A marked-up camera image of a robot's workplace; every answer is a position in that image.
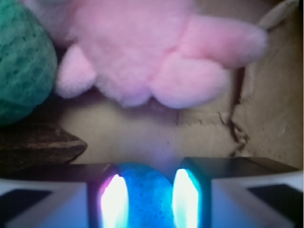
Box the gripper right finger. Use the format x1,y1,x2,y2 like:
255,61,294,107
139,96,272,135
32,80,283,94
172,157,304,228

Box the blue foam ball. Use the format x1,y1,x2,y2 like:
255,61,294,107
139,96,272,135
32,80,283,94
119,162,175,228

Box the green foam ball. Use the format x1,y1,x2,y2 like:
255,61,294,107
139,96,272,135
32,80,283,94
0,0,57,126

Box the brown paper bag tray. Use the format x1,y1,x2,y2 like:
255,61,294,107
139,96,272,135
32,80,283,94
31,0,304,173

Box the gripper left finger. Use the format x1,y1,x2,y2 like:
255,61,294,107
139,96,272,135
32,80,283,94
0,163,128,228

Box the dark wood bark piece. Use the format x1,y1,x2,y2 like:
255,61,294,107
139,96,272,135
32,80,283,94
0,123,87,175

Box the pink plush bunny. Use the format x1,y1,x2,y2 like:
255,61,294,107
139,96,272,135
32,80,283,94
23,0,267,109

